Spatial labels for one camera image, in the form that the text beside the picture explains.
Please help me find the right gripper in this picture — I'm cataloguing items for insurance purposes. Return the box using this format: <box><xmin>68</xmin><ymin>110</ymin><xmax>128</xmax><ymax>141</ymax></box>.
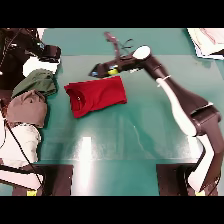
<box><xmin>88</xmin><ymin>56</ymin><xmax>134</xmax><ymax>80</ymax></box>

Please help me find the red T-shirt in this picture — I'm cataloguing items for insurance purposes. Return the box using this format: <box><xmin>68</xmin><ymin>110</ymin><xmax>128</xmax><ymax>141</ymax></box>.
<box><xmin>63</xmin><ymin>75</ymin><xmax>129</xmax><ymax>120</ymax></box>

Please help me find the green garment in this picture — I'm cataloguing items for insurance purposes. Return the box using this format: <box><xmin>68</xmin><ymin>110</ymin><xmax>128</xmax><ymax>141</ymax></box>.
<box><xmin>11</xmin><ymin>68</ymin><xmax>59</xmax><ymax>100</ymax></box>

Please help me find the brown garment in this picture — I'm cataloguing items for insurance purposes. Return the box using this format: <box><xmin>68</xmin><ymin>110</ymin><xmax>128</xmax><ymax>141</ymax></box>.
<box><xmin>5</xmin><ymin>89</ymin><xmax>49</xmax><ymax>130</ymax></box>

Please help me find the black cable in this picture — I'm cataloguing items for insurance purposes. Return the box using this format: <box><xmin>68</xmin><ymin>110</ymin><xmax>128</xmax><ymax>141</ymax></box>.
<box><xmin>0</xmin><ymin>114</ymin><xmax>46</xmax><ymax>197</ymax></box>

